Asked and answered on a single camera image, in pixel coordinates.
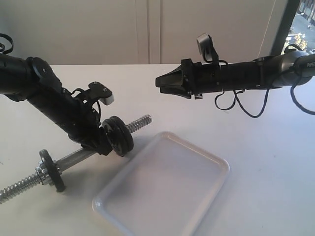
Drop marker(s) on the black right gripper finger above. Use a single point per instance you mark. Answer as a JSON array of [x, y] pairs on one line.
[[173, 78], [175, 90]]

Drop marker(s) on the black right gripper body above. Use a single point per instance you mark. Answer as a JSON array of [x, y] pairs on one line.
[[199, 78]]

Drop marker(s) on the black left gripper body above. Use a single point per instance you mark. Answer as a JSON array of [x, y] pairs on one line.
[[83, 123]]

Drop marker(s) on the black weight plate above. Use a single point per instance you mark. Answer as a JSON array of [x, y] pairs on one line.
[[126, 133]]

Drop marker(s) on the chrome threaded dumbbell bar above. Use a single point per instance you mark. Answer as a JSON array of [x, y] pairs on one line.
[[63, 164]]

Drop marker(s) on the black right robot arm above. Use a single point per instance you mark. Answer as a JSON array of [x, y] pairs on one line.
[[271, 72]]

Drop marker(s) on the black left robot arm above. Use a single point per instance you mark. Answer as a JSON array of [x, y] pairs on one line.
[[33, 80]]

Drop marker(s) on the black weight plate right end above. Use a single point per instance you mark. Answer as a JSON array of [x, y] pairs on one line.
[[115, 137]]

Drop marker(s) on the black weight plate end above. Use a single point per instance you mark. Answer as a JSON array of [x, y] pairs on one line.
[[52, 170], [115, 137]]

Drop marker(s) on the black weight plate left end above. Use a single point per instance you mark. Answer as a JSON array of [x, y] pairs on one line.
[[52, 170]]

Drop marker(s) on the chrome spinlock collar nut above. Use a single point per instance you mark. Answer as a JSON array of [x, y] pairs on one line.
[[42, 172]]

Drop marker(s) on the white cabinet doors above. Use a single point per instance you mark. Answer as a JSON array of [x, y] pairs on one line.
[[139, 31]]

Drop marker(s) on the white plastic tray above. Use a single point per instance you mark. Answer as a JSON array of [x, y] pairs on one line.
[[164, 190]]

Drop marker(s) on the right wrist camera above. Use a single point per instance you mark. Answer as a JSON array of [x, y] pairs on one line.
[[206, 49]]

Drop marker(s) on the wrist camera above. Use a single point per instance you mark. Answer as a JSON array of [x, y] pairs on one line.
[[99, 92], [206, 49]]

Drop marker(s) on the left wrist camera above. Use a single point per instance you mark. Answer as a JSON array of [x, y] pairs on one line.
[[99, 92]]

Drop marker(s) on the black window frame post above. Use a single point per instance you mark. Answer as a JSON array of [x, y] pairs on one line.
[[284, 26]]

